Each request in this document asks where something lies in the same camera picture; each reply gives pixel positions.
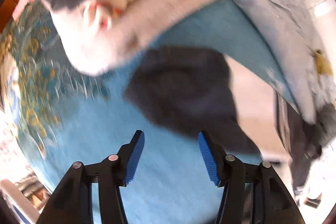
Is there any black and cream fleece jacket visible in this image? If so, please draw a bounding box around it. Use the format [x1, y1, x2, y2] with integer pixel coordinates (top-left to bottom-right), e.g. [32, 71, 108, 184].
[123, 45, 324, 198]

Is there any teal floral bed blanket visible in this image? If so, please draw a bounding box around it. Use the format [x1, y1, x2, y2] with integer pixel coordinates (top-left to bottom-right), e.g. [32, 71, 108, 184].
[1, 0, 291, 223]

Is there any grey sweatshirt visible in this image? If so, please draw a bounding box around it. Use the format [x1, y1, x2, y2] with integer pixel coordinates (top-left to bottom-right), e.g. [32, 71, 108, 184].
[316, 103, 336, 147]

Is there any mustard yellow garment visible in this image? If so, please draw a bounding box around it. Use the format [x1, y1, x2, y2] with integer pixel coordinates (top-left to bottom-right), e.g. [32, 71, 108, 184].
[314, 50, 333, 76]

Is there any pink folded fleece garment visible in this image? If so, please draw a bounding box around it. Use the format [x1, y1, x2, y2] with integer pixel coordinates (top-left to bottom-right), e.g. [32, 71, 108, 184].
[42, 0, 215, 76]

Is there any orange wooden headboard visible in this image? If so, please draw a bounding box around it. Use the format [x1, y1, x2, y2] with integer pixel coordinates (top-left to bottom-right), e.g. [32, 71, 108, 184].
[0, 0, 19, 32]

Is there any light blue floral duvet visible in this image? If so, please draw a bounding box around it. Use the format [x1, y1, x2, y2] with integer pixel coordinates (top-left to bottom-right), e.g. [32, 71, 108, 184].
[233, 0, 335, 124]

